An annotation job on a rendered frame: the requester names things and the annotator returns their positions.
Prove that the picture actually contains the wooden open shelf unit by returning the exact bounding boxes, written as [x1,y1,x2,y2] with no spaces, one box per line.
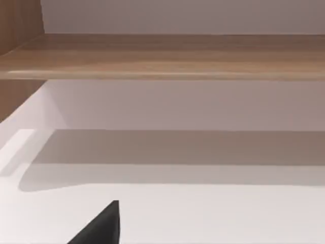
[0,0,325,124]

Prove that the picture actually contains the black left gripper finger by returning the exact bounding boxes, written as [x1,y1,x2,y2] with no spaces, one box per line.
[67,200,120,244]

